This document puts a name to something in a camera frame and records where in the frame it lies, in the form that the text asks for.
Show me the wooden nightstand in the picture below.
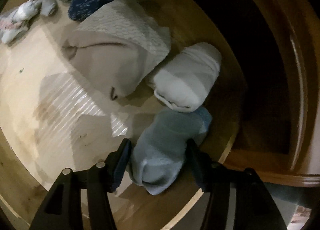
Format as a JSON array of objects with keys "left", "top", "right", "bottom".
[{"left": 225, "top": 0, "right": 319, "bottom": 187}]

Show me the white pink floral underwear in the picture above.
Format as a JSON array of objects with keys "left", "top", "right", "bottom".
[{"left": 1, "top": 0, "right": 57, "bottom": 44}]

